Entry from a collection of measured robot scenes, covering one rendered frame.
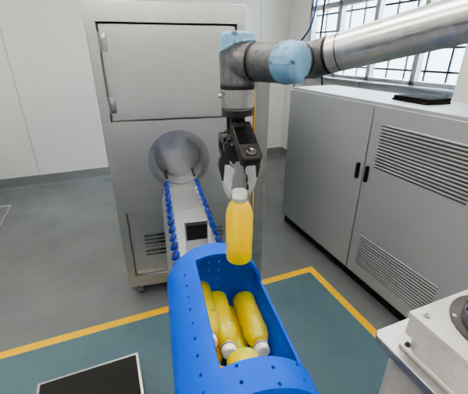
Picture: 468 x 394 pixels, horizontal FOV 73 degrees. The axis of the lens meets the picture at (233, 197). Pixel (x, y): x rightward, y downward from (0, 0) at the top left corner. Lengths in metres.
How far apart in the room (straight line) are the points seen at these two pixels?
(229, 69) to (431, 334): 0.66
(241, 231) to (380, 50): 0.48
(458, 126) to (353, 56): 1.40
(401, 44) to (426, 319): 0.54
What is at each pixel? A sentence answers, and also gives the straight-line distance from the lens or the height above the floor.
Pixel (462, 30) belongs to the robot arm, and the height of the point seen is 1.78.
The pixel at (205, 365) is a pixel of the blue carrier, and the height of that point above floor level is 1.21.
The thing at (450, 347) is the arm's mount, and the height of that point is 1.25.
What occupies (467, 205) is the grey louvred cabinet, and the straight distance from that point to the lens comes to 2.07.
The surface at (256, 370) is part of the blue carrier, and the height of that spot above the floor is 1.23.
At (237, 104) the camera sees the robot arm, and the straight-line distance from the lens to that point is 0.70.
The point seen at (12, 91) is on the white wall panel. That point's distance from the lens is 5.10.
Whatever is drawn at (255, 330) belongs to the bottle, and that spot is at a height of 1.07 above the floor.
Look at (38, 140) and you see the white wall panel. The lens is 5.17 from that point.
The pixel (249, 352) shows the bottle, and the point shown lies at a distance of 0.73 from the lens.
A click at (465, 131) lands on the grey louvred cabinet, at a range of 2.03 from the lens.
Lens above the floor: 1.75
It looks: 25 degrees down
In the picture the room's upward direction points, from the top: straight up
